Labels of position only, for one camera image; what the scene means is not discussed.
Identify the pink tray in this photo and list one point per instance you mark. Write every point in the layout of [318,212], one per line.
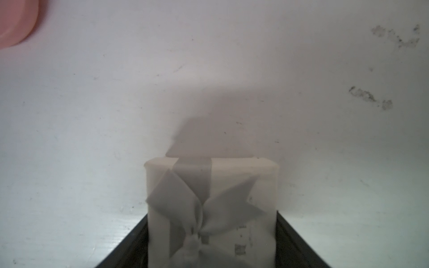
[18,18]

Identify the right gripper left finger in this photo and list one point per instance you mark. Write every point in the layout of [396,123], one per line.
[131,252]

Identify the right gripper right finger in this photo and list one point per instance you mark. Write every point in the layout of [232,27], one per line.
[292,251]

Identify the white jewelry box lid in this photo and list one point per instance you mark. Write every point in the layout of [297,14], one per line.
[211,212]

